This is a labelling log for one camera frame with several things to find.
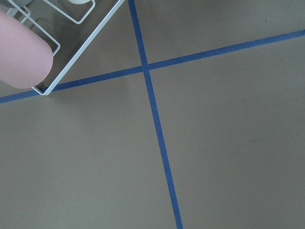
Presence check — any white wire cup rack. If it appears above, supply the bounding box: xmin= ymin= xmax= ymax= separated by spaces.
xmin=0 ymin=0 xmax=122 ymax=96

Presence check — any pink cup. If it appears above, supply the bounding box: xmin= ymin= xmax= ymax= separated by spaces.
xmin=0 ymin=11 xmax=53 ymax=89

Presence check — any white cup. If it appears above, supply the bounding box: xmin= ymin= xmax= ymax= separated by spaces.
xmin=68 ymin=0 xmax=90 ymax=5

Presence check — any grey cup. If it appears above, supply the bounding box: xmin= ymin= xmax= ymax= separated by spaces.
xmin=14 ymin=0 xmax=32 ymax=7

